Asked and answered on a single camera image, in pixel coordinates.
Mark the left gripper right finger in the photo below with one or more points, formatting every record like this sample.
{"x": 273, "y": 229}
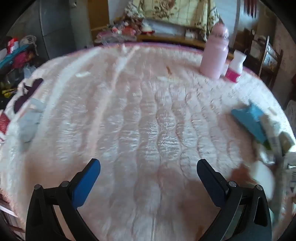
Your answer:
{"x": 246, "y": 209}

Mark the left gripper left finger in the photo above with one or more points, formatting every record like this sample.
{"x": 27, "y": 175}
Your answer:
{"x": 42, "y": 222}

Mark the white milk carton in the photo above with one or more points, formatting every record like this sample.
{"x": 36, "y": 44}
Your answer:
{"x": 263, "y": 176}

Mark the blue snack packet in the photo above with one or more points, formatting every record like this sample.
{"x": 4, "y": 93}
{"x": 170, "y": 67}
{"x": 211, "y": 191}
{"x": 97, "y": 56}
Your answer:
{"x": 249, "y": 117}

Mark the green white medicine box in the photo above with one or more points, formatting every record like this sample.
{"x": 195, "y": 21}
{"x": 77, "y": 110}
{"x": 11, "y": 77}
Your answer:
{"x": 272, "y": 130}

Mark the pink quilted table cover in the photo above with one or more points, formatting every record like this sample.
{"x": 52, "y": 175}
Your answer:
{"x": 148, "y": 115}

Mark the white bottle pink label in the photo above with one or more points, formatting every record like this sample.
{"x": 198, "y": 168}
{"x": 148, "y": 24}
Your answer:
{"x": 235, "y": 68}

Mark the wooden chair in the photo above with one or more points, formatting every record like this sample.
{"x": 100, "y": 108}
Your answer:
{"x": 261, "y": 57}

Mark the pink water bottle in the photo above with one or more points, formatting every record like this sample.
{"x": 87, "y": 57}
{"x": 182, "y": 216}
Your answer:
{"x": 215, "y": 52}

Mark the pile of colourful clothes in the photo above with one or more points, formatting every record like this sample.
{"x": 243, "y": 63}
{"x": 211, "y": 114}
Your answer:
{"x": 16, "y": 54}

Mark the grey refrigerator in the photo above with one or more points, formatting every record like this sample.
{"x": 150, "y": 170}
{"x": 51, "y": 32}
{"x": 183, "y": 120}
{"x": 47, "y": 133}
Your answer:
{"x": 61, "y": 27}

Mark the floral cloth covered television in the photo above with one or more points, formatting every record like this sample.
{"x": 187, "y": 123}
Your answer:
{"x": 197, "y": 15}

